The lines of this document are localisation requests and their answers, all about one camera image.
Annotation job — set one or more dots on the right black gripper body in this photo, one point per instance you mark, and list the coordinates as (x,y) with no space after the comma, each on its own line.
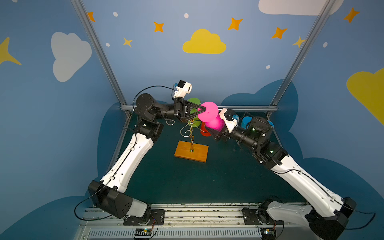
(222,130)

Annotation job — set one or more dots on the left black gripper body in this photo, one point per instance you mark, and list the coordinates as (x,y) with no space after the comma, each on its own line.
(179,109)

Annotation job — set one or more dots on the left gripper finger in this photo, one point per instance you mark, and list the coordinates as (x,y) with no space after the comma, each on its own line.
(187,116)
(190,106)

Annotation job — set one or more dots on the green wine glass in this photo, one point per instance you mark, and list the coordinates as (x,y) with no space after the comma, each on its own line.
(196,121)

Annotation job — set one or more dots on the red wine glass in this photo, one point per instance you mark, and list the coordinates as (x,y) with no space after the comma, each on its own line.
(204,131)

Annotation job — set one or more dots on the pink wine glass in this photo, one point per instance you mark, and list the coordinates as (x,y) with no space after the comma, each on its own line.
(211,116)

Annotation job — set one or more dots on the blue wine glass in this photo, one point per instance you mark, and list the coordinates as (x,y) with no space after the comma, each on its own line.
(270,123)
(245,122)

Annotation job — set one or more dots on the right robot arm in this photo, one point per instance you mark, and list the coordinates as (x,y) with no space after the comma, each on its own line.
(326,214)

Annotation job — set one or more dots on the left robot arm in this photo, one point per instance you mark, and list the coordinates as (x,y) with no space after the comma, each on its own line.
(108,194)

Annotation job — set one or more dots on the right small circuit board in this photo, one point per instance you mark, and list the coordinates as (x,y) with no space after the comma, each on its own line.
(268,234)

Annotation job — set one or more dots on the small circuit board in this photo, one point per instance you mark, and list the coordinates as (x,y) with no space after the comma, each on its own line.
(142,234)
(268,234)

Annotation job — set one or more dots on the left small circuit board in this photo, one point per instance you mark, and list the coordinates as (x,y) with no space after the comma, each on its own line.
(142,234)

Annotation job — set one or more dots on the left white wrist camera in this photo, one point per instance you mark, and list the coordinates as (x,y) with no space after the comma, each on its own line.
(181,89)

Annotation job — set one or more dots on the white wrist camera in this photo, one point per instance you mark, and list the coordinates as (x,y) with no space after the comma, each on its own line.
(181,89)
(230,119)

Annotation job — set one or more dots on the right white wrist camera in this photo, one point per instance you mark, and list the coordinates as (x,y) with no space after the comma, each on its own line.
(230,119)

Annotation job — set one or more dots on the wooden base wire glass rack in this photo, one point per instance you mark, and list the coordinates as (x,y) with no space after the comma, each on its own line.
(190,150)

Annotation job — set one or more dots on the left aluminium frame post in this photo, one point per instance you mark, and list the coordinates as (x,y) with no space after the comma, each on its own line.
(87,24)

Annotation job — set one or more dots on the aluminium frame post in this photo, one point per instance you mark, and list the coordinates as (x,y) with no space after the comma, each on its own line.
(87,24)
(304,50)

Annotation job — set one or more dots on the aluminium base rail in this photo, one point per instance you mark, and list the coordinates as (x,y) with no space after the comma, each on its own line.
(188,222)

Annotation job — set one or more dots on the right aluminium frame post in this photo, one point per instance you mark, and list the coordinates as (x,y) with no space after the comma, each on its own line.
(304,50)

